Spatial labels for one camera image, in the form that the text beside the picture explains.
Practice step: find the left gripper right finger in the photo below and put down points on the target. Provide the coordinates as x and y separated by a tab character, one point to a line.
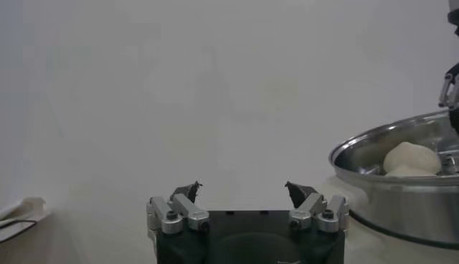
315	215

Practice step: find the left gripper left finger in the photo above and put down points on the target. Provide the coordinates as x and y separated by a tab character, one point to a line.
179	215

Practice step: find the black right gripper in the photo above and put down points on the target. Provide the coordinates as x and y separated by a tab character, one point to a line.
454	21

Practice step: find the white steamed baozi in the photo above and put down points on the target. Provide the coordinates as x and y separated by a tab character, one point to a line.
412	158

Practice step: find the steel steamer pot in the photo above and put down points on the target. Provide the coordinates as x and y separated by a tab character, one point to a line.
376	249

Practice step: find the stainless steel steamer basket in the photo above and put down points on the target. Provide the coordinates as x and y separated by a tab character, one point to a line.
394	204

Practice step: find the white crumpled cloth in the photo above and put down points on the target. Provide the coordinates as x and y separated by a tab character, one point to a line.
30	208

